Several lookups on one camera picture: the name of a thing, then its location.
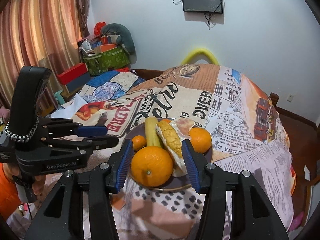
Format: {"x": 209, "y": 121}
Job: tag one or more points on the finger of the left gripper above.
{"x": 58, "y": 127}
{"x": 88, "y": 144}

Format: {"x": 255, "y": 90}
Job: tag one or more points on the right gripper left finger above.
{"x": 61, "y": 214}

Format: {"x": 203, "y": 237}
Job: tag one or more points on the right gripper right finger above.
{"x": 253, "y": 215}

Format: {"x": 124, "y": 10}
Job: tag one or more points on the small mandarin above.
{"x": 139, "y": 142}

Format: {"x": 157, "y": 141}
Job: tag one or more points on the long yellow sugarcane piece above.
{"x": 152, "y": 138}

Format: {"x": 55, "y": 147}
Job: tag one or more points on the orange with sticker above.
{"x": 151, "y": 166}

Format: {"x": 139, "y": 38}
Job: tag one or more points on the pomelo wedge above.
{"x": 173, "y": 144}

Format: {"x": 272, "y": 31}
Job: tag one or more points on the large orange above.
{"x": 201, "y": 139}

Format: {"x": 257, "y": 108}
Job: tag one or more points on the dark purple plate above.
{"x": 174, "y": 183}

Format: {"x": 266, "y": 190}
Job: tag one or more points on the red box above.
{"x": 72, "y": 73}

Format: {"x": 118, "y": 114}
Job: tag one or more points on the blue patchwork quilt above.
{"x": 109, "y": 86}

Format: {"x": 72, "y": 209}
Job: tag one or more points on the green patterned storage box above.
{"x": 112, "y": 59}

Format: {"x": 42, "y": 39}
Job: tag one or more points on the printed newspaper pattern tablecloth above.
{"x": 223, "y": 113}

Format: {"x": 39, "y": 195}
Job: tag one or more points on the pink striped curtain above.
{"x": 42, "y": 33}

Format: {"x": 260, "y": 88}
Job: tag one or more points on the grey plush toy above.
{"x": 120, "y": 36}

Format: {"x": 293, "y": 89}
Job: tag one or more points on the yellow foam chair back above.
{"x": 198, "y": 53}

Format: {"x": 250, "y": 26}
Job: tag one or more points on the small wall monitor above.
{"x": 206, "y": 6}

